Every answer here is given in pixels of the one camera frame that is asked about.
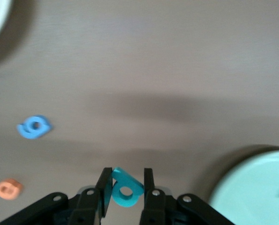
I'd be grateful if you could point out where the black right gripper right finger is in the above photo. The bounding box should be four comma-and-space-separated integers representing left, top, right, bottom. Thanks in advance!
139, 167, 178, 225

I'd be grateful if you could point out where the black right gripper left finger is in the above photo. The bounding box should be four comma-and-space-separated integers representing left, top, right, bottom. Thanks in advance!
69, 167, 113, 225

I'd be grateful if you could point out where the teal foam letter with hole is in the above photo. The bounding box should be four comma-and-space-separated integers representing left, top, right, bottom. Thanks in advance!
110, 167, 145, 208

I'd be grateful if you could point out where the blue foam number six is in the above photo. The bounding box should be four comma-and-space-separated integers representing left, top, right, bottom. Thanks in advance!
16, 114, 53, 141

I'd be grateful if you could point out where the orange foam letter e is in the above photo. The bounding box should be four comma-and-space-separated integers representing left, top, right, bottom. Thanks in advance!
0, 178, 23, 200

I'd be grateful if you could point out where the pale green plate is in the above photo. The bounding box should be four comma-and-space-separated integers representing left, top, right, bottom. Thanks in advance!
208, 150, 279, 225

